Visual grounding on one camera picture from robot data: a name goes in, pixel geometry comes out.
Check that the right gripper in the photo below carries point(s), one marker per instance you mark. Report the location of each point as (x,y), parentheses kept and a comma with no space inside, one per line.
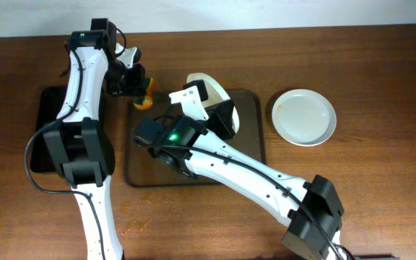
(223,118)

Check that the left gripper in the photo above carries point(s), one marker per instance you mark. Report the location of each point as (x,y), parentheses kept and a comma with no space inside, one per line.
(136,84)

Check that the white plate top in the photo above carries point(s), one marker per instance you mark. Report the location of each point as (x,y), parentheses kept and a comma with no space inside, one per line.
(216,93)

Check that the white plate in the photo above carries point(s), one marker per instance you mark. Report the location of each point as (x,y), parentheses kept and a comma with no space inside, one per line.
(304,117)
(216,93)

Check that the yellow green sponge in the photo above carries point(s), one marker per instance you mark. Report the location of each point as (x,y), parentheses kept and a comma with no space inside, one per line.
(144,102)

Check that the white plate bottom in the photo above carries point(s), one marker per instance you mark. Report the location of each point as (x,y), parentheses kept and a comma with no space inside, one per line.
(304,117)

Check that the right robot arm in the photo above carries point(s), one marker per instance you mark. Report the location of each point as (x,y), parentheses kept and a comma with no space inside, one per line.
(194,144)

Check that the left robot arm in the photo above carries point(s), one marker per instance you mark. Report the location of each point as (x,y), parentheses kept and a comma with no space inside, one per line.
(88,174)

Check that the black rectangular tray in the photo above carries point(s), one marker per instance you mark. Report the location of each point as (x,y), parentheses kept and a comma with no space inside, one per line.
(51,100)

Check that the brown plastic serving tray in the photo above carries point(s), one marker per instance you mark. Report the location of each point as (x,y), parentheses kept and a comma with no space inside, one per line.
(142,171)

